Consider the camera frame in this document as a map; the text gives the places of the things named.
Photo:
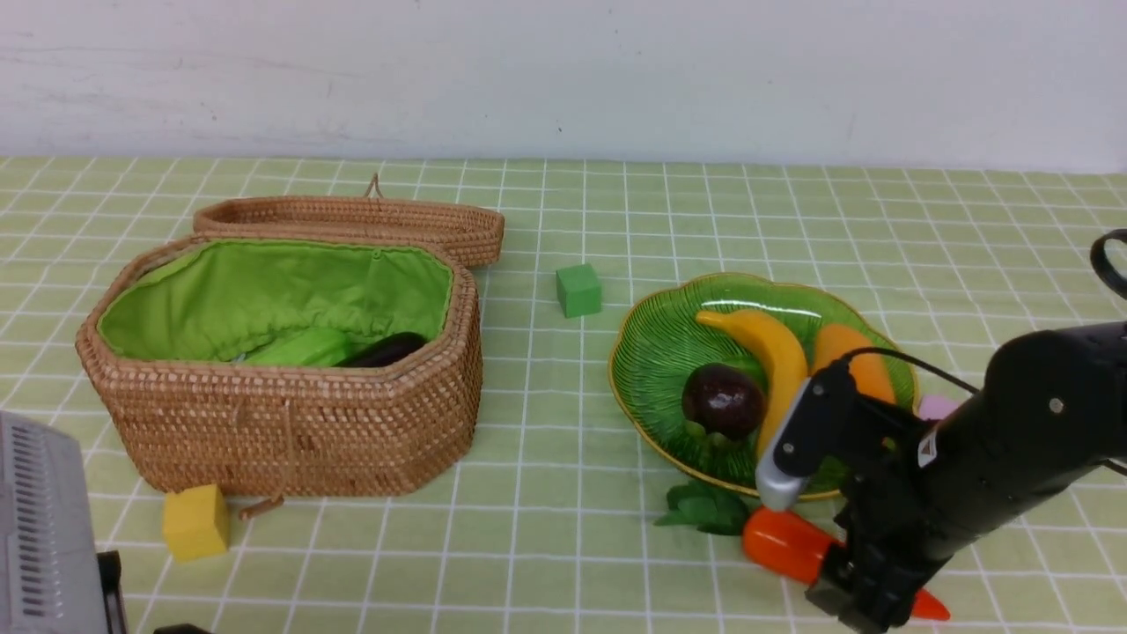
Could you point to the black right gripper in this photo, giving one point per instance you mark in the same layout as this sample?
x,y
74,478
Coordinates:
x,y
884,515

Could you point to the orange toy carrot green leaves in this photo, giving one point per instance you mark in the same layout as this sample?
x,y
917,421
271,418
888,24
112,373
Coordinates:
x,y
782,542

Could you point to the yellow toy banana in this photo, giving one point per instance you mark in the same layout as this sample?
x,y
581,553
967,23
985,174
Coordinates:
x,y
780,355

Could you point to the dark purple toy mangosteen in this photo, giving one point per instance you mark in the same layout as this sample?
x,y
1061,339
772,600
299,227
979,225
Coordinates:
x,y
723,400

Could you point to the orange toy mango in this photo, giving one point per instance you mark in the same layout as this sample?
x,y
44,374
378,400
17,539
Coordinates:
x,y
869,371

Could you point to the purple toy eggplant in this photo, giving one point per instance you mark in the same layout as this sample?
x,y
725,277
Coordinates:
x,y
388,351

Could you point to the green bitter gourd toy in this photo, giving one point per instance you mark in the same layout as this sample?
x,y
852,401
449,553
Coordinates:
x,y
306,347

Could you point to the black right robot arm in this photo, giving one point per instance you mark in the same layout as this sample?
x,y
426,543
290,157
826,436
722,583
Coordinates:
x,y
1051,410

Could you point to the pink foam cube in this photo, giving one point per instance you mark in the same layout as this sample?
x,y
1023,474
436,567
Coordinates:
x,y
935,407

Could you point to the green leaf-shaped glass plate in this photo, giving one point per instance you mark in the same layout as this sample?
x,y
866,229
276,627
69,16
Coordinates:
x,y
660,344

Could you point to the green checked tablecloth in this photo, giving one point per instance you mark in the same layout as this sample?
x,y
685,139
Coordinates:
x,y
547,526

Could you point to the green foam cube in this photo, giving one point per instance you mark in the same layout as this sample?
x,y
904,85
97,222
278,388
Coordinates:
x,y
578,290

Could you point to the woven wicker basket lid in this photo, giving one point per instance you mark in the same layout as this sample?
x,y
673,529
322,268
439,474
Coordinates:
x,y
473,236

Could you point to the woven wicker basket green lining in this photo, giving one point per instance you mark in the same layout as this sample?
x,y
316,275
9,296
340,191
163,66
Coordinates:
x,y
162,350

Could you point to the yellow foam cube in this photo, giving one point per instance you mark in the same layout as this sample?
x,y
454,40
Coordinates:
x,y
196,523

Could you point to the grey vented device box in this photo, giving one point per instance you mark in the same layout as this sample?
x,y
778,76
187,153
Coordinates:
x,y
53,577

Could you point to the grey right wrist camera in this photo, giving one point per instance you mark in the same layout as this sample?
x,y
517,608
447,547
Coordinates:
x,y
783,471

